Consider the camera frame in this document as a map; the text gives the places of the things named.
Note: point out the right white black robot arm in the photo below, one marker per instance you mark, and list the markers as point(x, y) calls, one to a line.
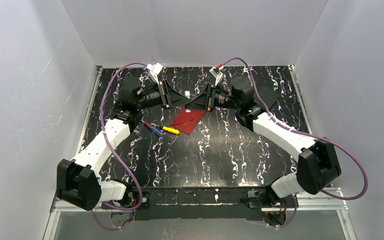
point(317, 161)

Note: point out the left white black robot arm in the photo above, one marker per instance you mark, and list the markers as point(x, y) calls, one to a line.
point(77, 179)

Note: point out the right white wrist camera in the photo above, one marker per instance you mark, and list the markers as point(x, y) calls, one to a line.
point(217, 73)

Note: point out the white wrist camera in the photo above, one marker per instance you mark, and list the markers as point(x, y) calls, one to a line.
point(153, 72)
point(217, 73)

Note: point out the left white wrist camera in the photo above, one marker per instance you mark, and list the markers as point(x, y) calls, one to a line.
point(153, 72)

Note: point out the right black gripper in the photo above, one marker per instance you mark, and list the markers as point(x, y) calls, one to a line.
point(208, 98)

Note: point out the red envelope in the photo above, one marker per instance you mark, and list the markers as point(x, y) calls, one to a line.
point(186, 120)

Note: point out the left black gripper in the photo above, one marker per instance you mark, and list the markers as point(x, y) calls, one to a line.
point(164, 94)

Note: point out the black flat plate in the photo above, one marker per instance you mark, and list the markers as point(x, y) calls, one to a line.
point(268, 95)

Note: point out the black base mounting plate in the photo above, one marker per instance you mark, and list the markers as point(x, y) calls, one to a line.
point(244, 202)

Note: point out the yellow handled screwdriver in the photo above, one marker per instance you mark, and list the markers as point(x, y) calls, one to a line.
point(167, 129)

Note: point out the aluminium frame rail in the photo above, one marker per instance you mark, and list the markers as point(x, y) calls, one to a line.
point(317, 218)

